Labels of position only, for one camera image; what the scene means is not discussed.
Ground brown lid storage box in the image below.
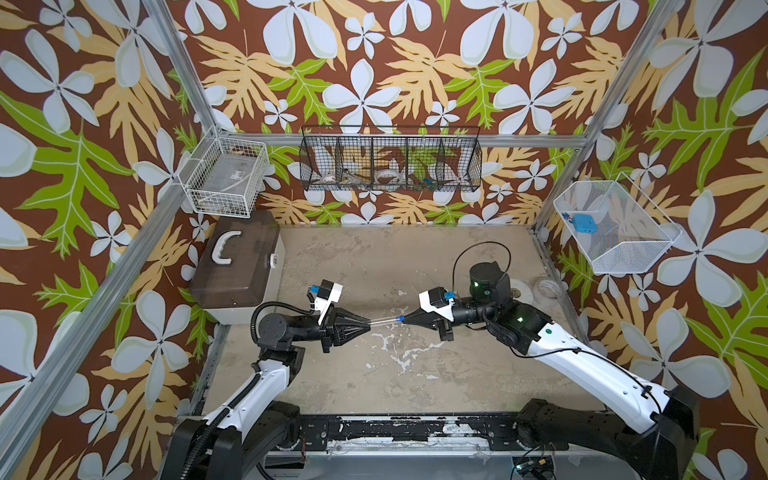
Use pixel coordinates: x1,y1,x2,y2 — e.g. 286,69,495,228
189,210,285,325

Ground black wire basket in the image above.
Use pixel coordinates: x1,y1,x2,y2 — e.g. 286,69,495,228
298,125,483,192

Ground clear packing tape roll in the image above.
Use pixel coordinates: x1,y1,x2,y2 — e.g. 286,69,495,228
532,277,566,303

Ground aluminium frame rail back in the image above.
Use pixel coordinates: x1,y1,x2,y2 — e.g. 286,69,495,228
233,133,589,149

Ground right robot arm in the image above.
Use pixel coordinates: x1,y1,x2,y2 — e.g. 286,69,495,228
398,262,700,479

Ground white wire basket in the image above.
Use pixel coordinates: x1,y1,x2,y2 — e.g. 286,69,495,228
554,173,683,276
178,128,270,218

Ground aluminium frame post left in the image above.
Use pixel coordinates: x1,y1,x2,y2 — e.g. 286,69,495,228
142,0,220,136

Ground aluminium frame rail left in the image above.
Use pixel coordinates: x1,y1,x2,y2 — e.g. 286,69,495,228
1,181,209,479

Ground white wire basket left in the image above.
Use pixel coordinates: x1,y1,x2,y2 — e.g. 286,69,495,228
178,128,270,218

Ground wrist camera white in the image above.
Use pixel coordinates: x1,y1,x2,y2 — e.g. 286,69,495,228
309,279,343,325
419,287,456,322

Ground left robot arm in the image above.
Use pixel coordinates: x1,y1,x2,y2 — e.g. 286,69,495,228
160,301,371,479

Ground aluminium frame post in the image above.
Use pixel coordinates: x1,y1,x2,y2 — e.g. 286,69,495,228
532,0,680,234
142,0,220,136

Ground white foam tape roll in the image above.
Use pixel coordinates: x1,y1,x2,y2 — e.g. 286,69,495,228
510,279,535,305

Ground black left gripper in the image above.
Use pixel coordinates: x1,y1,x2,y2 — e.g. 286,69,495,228
289,308,368,357

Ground blue object in basket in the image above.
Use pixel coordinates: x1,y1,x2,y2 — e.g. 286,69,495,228
570,213,598,235

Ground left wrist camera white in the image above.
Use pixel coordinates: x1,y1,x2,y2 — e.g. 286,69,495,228
309,279,343,325

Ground aluminium frame rail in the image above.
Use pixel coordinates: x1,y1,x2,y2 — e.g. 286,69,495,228
233,133,589,149
1,181,209,479

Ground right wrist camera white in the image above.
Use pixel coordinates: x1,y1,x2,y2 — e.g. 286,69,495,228
419,287,456,322

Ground aluminium frame post right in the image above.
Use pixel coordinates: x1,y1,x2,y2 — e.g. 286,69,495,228
532,0,680,234

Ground white wire basket right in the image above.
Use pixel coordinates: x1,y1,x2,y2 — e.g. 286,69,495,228
554,173,683,276

